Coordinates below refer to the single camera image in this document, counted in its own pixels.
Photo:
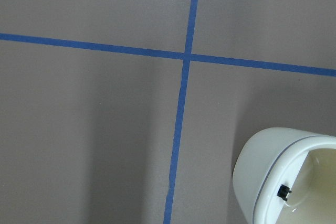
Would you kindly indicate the cream white ceramic bowl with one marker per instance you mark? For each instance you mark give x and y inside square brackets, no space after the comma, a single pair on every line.
[284,175]

